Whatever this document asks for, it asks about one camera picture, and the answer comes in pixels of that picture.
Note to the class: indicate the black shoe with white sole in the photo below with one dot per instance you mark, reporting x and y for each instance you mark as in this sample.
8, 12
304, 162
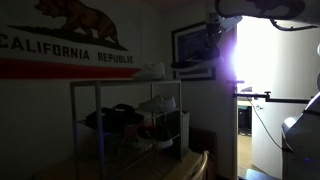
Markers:
196, 59
160, 140

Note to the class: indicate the black framed picture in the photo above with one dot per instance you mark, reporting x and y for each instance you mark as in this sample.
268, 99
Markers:
187, 40

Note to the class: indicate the white storage bin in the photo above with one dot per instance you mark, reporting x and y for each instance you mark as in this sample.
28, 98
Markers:
185, 133

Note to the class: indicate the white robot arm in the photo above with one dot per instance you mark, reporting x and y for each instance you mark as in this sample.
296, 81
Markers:
266, 7

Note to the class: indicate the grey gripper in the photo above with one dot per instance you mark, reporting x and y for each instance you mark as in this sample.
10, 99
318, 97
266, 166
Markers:
213, 23

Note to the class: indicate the metal shoe rack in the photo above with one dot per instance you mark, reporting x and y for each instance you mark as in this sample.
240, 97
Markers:
98, 106

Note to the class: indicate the black bag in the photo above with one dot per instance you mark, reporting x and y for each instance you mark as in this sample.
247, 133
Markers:
113, 118

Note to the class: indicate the white grey sneaker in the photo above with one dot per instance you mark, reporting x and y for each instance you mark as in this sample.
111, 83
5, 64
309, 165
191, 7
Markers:
158, 104

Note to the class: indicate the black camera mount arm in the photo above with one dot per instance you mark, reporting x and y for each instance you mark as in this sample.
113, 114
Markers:
276, 99

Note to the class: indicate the California Republic bear flag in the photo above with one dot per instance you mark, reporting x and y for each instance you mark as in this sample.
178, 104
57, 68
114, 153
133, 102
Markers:
50, 50

